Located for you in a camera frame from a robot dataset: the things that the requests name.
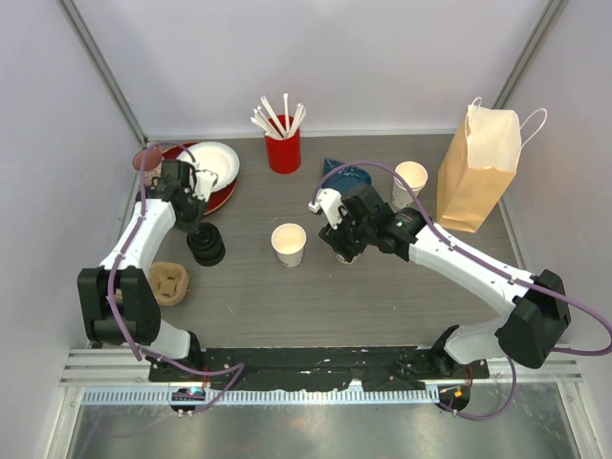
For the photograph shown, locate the stack of paper cups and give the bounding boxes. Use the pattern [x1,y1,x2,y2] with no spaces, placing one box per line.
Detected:
[392,162,428,208]

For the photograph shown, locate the beige pulp cup carrier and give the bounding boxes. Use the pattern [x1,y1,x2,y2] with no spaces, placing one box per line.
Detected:
[148,262,189,307]

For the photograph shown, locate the white paper cup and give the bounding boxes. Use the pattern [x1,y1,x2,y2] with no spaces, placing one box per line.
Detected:
[336,252,360,265]
[271,223,307,268]

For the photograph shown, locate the red round plate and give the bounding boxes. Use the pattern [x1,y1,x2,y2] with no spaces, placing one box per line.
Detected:
[185,142,237,215]

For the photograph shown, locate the brown paper bag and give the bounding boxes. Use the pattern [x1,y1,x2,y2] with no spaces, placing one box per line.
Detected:
[436,97,548,233]

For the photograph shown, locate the bundle of wrapped straws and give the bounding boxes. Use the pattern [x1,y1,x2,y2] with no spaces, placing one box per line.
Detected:
[250,93,307,141]

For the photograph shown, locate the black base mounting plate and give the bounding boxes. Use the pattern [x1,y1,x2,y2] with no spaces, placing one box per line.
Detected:
[147,344,492,393]

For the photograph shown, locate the blue leaf-shaped dish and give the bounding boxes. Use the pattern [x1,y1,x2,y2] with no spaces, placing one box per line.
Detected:
[321,158,372,196]

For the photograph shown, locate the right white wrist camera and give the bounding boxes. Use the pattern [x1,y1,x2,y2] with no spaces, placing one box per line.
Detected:
[308,188,342,230]

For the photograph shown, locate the pink floral pitcher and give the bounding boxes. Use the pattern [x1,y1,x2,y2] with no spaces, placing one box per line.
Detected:
[132,146,164,186]

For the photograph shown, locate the white paper plate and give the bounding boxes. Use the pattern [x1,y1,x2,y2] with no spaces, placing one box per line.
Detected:
[188,142,240,192]

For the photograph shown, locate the red cylindrical straw holder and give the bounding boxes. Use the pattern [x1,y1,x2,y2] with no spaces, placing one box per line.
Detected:
[264,130,301,174]

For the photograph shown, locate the stack of black lids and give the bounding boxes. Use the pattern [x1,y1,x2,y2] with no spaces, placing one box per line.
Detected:
[186,223,226,267]

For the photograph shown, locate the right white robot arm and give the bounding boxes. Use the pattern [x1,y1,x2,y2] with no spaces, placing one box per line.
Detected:
[308,185,571,378]

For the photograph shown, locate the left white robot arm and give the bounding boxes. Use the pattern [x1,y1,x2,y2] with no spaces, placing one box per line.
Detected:
[76,160,218,382]

